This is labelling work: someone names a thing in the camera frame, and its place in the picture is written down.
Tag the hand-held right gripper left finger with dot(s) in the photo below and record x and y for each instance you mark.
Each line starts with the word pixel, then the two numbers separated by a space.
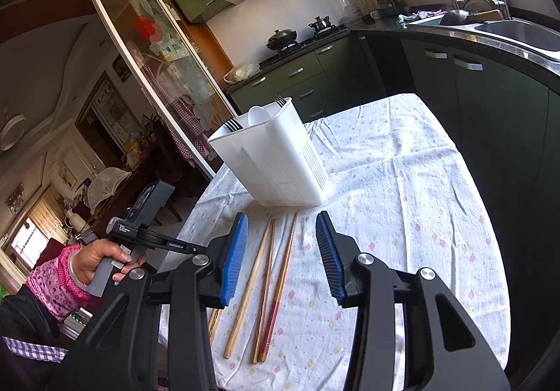
pixel 234 259

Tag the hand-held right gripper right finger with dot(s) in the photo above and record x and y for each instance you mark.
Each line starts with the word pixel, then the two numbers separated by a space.
pixel 330 259

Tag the white plastic utensil holder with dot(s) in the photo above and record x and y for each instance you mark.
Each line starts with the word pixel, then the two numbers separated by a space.
pixel 271 163

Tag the black plastic fork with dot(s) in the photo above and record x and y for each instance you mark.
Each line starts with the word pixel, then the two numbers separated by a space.
pixel 280 101
pixel 232 125

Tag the white plastic spoon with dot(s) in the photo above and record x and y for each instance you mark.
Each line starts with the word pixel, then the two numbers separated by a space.
pixel 258 115

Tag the person's left forearm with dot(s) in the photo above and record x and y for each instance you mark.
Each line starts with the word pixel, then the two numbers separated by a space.
pixel 54 286

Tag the person's left hand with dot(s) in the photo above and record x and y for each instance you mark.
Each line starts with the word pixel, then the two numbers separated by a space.
pixel 94 255

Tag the dark wooden chair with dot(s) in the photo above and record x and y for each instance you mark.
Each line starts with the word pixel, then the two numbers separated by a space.
pixel 175 181

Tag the white lace food cover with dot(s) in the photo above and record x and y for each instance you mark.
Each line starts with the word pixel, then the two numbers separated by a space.
pixel 107 187

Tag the white floral tablecloth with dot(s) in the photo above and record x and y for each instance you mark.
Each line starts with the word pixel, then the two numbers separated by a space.
pixel 393 207

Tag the red checked apron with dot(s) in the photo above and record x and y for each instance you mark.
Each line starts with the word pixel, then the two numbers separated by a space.
pixel 186 119

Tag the door poster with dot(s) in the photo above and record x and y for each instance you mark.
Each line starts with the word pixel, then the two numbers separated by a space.
pixel 114 111

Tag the sliding glass door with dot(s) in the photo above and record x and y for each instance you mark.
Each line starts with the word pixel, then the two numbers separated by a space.
pixel 153 67

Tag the white plastic bag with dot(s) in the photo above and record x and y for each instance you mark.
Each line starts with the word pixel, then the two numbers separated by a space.
pixel 240 73

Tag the round ceiling lamp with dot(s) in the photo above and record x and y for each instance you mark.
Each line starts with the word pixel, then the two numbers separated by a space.
pixel 11 133

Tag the person's purple checked clothing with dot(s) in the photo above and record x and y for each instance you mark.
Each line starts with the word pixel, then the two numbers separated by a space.
pixel 30 347

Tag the black wok with lid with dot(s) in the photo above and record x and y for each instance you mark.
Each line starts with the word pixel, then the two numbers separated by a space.
pixel 282 39

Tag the gas stove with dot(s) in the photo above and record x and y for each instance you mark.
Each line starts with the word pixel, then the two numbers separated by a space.
pixel 306 43

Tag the crumpled dish cloth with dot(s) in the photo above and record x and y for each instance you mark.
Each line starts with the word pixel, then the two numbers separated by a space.
pixel 415 17

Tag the black pan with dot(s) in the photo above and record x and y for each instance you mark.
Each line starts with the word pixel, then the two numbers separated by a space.
pixel 454 17

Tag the dark stone countertop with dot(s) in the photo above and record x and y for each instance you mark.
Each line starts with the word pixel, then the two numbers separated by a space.
pixel 503 49

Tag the steel sink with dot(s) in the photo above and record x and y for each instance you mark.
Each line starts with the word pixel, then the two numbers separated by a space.
pixel 520 34

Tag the dark wall poster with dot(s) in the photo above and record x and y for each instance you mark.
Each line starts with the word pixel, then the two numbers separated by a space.
pixel 122 67

